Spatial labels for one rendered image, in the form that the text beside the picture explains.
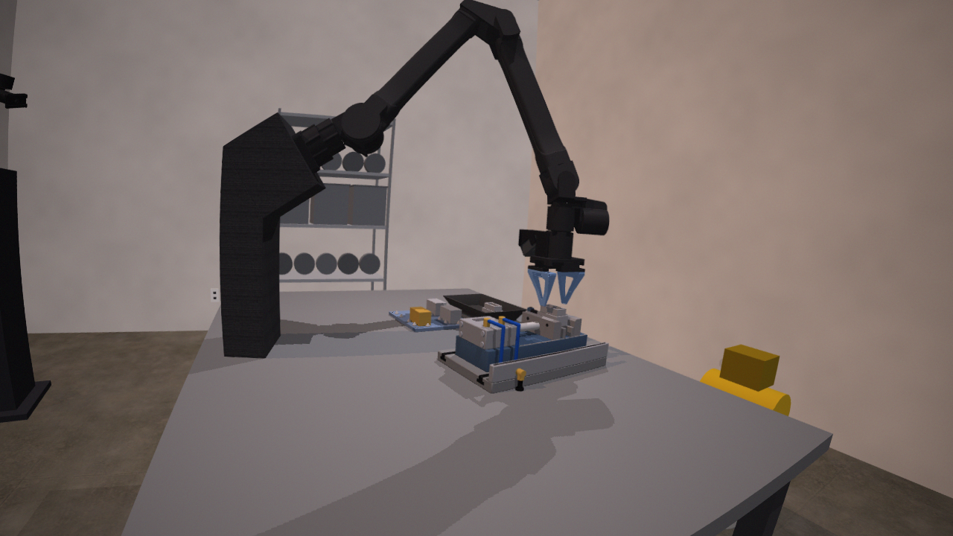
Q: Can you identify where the orange-yellow rectangular block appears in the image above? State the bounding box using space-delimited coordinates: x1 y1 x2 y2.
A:
409 307 431 326

